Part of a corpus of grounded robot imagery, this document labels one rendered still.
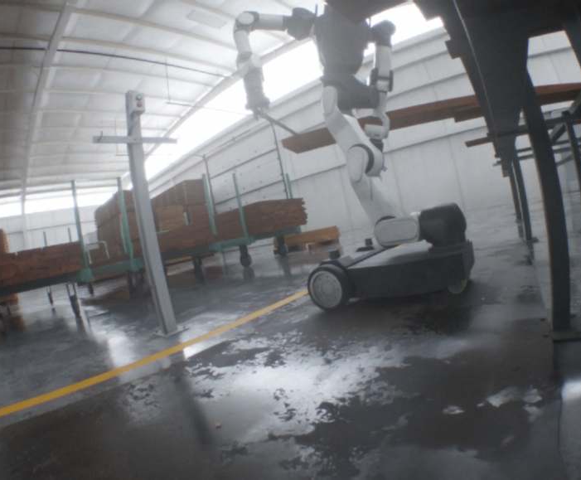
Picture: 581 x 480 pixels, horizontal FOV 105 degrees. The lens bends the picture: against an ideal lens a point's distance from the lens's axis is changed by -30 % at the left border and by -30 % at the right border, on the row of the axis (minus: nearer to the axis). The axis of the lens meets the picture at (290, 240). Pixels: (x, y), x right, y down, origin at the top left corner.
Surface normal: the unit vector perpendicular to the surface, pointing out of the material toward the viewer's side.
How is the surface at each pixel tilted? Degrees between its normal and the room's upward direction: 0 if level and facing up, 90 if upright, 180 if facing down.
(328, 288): 90
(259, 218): 90
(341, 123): 113
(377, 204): 90
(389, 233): 90
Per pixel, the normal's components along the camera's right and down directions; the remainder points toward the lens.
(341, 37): -0.07, 0.49
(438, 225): -0.63, 0.15
